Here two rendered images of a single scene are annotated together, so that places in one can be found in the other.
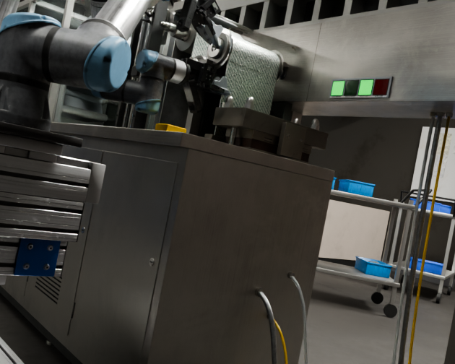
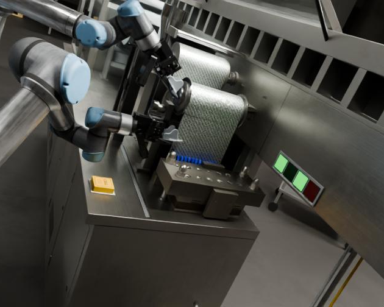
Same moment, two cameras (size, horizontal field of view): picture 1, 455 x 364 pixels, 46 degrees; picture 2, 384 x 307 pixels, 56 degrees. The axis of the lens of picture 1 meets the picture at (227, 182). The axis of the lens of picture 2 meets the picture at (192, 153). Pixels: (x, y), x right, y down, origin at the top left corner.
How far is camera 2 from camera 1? 100 cm
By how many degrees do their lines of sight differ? 23
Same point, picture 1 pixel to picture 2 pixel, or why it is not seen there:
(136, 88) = (81, 140)
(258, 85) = (215, 133)
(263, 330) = not seen: outside the picture
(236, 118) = (166, 183)
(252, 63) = (211, 115)
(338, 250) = not seen: hidden behind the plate
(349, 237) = not seen: hidden behind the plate
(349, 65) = (297, 146)
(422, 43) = (361, 174)
